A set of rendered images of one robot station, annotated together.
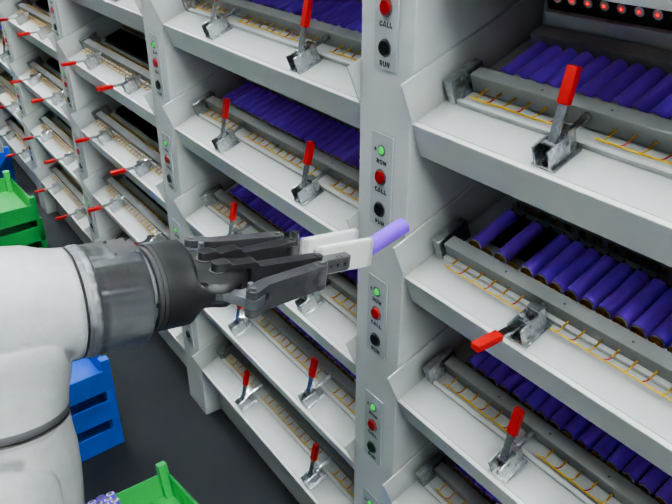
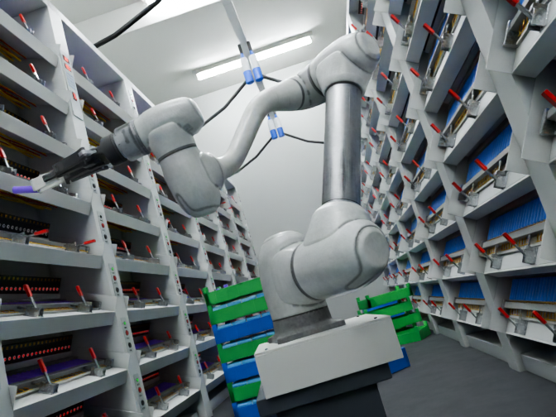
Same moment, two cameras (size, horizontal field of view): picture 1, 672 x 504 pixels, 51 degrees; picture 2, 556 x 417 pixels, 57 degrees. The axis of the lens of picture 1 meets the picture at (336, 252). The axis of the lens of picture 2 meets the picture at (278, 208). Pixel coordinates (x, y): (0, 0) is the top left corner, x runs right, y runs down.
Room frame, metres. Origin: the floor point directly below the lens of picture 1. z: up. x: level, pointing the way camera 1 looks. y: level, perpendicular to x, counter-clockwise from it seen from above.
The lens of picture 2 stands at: (1.21, 1.16, 0.38)
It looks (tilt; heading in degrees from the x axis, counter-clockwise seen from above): 11 degrees up; 219
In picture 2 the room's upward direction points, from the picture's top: 16 degrees counter-clockwise
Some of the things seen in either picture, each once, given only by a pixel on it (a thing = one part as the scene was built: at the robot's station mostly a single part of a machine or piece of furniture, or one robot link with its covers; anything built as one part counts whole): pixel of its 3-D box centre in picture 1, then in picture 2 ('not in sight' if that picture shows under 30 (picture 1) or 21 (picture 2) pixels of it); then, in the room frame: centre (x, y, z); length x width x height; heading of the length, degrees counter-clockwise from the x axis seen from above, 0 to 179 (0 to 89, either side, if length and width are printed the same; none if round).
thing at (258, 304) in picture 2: not in sight; (248, 304); (-0.37, -0.44, 0.44); 0.30 x 0.20 x 0.08; 121
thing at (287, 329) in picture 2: not in sight; (301, 323); (0.14, 0.25, 0.33); 0.22 x 0.18 x 0.06; 52
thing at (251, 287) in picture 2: not in sight; (243, 287); (-0.37, -0.44, 0.52); 0.30 x 0.20 x 0.08; 121
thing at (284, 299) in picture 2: not in sight; (290, 272); (0.15, 0.28, 0.47); 0.18 x 0.16 x 0.22; 80
